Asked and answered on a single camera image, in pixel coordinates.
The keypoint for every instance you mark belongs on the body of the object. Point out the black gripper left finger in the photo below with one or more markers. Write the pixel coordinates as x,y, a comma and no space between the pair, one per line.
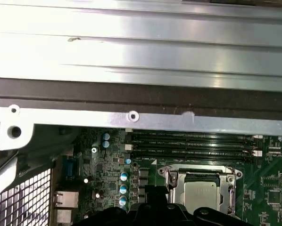
141,216

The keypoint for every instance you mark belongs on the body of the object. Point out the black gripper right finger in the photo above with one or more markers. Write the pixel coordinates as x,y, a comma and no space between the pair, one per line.
174,216

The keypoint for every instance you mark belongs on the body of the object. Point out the metal socket cover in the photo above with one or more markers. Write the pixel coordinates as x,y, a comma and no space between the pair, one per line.
176,197

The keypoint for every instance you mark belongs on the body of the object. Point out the silver-topped CPU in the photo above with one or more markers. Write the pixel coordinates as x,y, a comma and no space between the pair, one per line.
202,195

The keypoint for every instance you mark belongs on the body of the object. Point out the CPU socket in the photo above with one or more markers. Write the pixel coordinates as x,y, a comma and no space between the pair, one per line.
161,176

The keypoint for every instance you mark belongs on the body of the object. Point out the RAM slot white clips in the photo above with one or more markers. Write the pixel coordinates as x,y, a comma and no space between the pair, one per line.
202,151
202,135

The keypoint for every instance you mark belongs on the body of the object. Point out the silver USB port block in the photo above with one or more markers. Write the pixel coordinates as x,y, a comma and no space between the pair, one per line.
68,216

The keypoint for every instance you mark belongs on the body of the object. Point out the silver ethernet port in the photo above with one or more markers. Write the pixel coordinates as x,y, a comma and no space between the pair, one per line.
66,199

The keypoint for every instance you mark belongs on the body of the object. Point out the blue serial port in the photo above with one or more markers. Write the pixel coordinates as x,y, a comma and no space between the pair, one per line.
69,166

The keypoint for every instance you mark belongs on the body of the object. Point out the green motherboard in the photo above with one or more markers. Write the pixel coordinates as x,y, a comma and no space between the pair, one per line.
261,183

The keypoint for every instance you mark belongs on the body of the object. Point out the black PC case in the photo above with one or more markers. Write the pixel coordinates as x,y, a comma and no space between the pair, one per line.
131,94

